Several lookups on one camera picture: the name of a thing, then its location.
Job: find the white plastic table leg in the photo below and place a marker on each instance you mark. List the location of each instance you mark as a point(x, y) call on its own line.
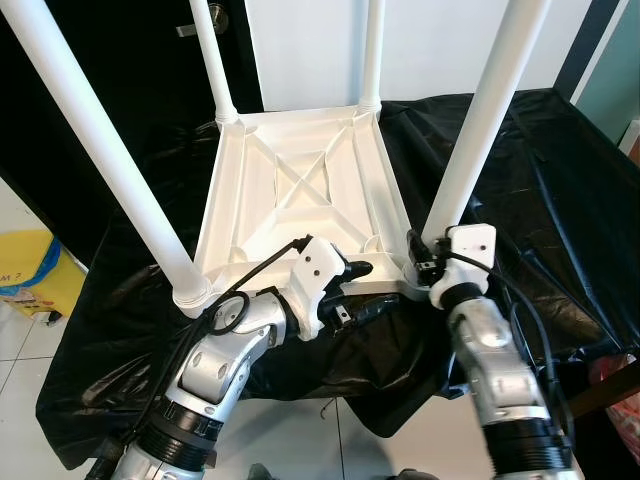
point(490, 110)
point(95, 150)
point(372, 50)
point(213, 60)

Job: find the black plastic sheet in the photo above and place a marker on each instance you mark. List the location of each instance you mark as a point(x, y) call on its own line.
point(570, 200)

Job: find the robot right leg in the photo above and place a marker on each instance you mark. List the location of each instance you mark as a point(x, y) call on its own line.
point(415, 474)

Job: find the robot leg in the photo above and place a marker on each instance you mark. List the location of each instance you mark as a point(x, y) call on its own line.
point(415, 474)
point(258, 472)

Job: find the robot left leg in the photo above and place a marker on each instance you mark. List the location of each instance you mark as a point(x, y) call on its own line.
point(258, 472)

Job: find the dark brown wooden plank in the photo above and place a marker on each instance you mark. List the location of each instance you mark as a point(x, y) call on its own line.
point(605, 390)

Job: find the yellow box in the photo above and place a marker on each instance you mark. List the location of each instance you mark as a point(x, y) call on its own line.
point(30, 265)

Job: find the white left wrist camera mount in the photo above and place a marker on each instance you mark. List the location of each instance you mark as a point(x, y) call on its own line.
point(315, 265)

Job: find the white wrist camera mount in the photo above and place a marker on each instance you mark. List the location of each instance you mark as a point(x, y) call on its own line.
point(315, 265)
point(470, 245)

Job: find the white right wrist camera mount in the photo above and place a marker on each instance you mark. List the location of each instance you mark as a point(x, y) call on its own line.
point(470, 245)

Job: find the dark grey door frame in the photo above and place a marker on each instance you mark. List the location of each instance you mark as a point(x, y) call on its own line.
point(590, 50)

